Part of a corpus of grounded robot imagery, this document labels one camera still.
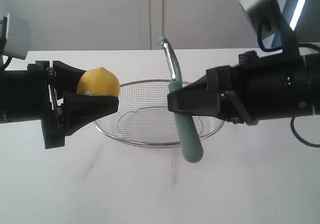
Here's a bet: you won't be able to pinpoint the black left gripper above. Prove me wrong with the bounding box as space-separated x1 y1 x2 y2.
27 60 119 149

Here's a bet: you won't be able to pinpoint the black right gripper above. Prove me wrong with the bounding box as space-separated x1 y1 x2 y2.
167 52 310 125

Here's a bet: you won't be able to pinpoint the yellow lemon with sticker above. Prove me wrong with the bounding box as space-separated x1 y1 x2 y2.
76 67 120 97

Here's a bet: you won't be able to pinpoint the teal handled peeler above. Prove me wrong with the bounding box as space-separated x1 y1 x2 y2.
159 36 204 163

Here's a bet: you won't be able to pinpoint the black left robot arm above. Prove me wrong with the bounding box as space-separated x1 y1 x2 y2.
0 60 119 149

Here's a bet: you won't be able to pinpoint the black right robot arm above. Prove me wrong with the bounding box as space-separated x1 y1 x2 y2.
167 51 320 126

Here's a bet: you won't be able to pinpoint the white cabinet doors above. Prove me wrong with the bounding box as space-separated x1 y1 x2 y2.
0 0 257 51

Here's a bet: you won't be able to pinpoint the metal wire mesh basket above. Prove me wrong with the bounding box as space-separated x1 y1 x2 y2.
93 79 226 148

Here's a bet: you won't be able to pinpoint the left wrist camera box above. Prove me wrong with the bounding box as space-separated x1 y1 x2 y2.
0 13 32 60

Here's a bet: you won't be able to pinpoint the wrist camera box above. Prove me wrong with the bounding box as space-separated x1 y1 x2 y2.
0 13 32 60
238 0 298 45

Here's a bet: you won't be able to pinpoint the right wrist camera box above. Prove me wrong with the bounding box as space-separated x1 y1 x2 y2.
238 0 298 45

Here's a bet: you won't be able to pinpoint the dark window frame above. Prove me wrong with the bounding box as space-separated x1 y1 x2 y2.
278 0 320 43

